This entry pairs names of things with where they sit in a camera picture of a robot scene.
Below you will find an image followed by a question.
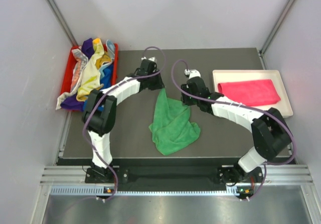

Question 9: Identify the white patterned towel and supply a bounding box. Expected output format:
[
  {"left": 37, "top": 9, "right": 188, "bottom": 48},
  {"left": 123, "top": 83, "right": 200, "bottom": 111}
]
[{"left": 56, "top": 47, "right": 88, "bottom": 110}]

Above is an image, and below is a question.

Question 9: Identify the green towel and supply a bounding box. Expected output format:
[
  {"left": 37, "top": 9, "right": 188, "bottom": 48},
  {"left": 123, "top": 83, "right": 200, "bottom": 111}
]
[{"left": 149, "top": 88, "right": 201, "bottom": 156}]

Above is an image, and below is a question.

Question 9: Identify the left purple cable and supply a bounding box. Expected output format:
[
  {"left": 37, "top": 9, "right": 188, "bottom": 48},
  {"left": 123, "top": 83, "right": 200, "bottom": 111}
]
[{"left": 82, "top": 46, "right": 167, "bottom": 202}]

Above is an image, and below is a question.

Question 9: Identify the purple towel back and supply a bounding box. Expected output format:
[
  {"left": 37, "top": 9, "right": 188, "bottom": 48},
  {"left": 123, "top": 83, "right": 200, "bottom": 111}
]
[{"left": 81, "top": 38, "right": 94, "bottom": 59}]

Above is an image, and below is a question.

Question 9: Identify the yellow patterned towel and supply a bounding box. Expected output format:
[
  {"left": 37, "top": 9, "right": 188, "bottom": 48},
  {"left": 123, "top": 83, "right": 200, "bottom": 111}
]
[{"left": 76, "top": 38, "right": 112, "bottom": 101}]

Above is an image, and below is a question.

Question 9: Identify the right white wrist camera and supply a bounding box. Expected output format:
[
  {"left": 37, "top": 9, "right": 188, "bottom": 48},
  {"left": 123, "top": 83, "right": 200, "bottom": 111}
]
[{"left": 184, "top": 69, "right": 201, "bottom": 79}]

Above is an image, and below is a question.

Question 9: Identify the purple towel front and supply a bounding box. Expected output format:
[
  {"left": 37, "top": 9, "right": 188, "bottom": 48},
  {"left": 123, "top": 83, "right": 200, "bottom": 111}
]
[{"left": 60, "top": 94, "right": 84, "bottom": 111}]

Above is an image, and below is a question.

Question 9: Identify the aluminium frame rail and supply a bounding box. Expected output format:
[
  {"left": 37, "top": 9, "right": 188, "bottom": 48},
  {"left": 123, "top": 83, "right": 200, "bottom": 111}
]
[{"left": 40, "top": 164, "right": 313, "bottom": 199}]

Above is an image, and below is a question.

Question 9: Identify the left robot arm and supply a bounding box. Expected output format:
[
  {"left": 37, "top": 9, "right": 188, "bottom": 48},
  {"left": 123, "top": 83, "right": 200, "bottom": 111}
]
[{"left": 82, "top": 57, "right": 164, "bottom": 182}]

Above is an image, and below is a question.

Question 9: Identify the purple towel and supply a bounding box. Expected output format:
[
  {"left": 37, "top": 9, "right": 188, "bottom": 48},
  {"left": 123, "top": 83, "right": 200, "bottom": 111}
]
[
  {"left": 81, "top": 38, "right": 94, "bottom": 59},
  {"left": 60, "top": 94, "right": 84, "bottom": 111}
]

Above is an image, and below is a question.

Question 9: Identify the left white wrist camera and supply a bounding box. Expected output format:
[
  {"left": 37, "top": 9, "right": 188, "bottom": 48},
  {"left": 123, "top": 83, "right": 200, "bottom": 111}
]
[{"left": 141, "top": 56, "right": 157, "bottom": 63}]

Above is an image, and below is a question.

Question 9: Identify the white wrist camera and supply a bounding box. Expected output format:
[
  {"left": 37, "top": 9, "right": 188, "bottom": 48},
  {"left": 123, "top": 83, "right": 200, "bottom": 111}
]
[
  {"left": 184, "top": 69, "right": 201, "bottom": 79},
  {"left": 141, "top": 56, "right": 157, "bottom": 63}
]

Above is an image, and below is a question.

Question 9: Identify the blue towel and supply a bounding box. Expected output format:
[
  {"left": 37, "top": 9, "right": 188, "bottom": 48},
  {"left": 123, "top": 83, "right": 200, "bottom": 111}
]
[{"left": 97, "top": 64, "right": 113, "bottom": 89}]

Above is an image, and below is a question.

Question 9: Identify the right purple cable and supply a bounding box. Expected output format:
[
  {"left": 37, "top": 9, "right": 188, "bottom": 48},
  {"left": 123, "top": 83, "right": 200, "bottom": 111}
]
[{"left": 171, "top": 59, "right": 297, "bottom": 202}]

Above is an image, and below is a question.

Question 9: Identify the purple cable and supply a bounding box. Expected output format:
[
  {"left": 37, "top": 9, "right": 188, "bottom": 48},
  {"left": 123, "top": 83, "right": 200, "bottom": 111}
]
[
  {"left": 171, "top": 59, "right": 297, "bottom": 202},
  {"left": 82, "top": 46, "right": 167, "bottom": 202}
]

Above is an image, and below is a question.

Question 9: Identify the pink towel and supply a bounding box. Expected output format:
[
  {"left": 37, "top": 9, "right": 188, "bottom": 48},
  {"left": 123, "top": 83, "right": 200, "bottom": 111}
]
[{"left": 218, "top": 79, "right": 281, "bottom": 106}]

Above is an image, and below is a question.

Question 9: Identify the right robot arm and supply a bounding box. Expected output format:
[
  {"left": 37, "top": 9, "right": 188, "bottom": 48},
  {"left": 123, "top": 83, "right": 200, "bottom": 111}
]
[{"left": 180, "top": 76, "right": 292, "bottom": 182}]

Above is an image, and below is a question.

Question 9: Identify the red plastic bin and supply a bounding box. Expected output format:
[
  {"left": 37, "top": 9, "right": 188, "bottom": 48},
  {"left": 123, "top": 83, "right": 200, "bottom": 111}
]
[{"left": 56, "top": 43, "right": 118, "bottom": 111}]

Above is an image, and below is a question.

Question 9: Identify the white plastic tray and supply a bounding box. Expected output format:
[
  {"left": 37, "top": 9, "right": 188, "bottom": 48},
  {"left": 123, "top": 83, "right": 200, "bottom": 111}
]
[{"left": 213, "top": 70, "right": 293, "bottom": 118}]

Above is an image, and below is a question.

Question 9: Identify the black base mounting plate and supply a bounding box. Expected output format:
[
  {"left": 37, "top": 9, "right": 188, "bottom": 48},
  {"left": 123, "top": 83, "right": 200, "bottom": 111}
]
[{"left": 85, "top": 157, "right": 263, "bottom": 192}]

